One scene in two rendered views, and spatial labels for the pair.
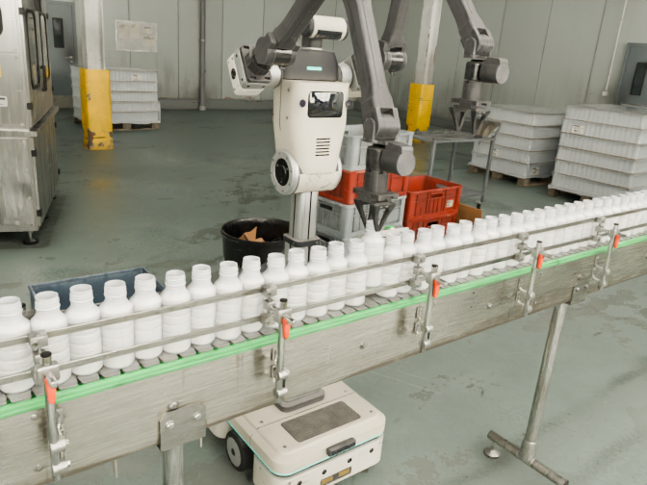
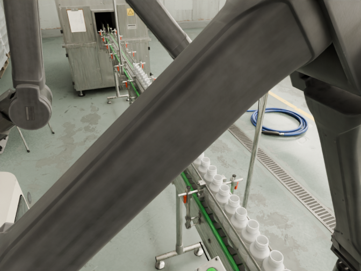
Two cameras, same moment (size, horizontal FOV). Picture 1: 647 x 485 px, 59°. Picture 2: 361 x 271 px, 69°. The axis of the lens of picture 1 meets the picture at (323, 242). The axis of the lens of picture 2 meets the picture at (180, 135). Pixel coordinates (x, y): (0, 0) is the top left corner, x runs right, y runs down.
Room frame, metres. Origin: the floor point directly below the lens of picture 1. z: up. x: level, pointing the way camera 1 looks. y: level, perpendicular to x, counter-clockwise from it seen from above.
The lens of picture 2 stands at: (1.58, 0.23, 1.83)
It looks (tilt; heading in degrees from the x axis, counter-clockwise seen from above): 32 degrees down; 288
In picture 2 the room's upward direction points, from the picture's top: straight up
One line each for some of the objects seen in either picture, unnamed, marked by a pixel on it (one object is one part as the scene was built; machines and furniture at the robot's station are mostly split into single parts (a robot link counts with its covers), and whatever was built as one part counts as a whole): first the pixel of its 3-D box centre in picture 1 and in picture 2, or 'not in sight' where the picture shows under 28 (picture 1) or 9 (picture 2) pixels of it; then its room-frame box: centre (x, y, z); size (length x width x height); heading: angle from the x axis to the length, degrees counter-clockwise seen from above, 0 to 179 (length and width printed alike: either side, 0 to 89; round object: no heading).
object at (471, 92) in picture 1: (472, 92); not in sight; (1.76, -0.40, 1.51); 0.10 x 0.07 x 0.07; 38
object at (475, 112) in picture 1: (473, 117); not in sight; (1.75, -0.42, 1.44); 0.07 x 0.07 x 0.09; 38
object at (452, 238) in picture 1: (450, 252); (249, 240); (1.54, -0.36, 1.08); 0.06 x 0.06 x 0.17
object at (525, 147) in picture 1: (526, 142); not in sight; (8.54, -2.87, 0.50); 1.23 x 1.05 x 1.00; 126
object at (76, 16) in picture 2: not in sight; (76, 20); (4.35, -3.31, 1.22); 0.23 x 0.03 x 0.32; 38
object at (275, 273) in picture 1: (274, 290); not in sight; (1.18, 0.10, 1.08); 0.06 x 0.06 x 0.17
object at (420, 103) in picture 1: (419, 113); not in sight; (11.41, -1.66, 0.55); 0.40 x 0.40 x 1.10; 38
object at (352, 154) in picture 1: (361, 145); not in sight; (3.89, -0.21, 1.00); 0.61 x 0.41 x 0.22; 135
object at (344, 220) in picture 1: (355, 209); not in sight; (3.89, -0.21, 0.55); 0.61 x 0.41 x 0.22; 135
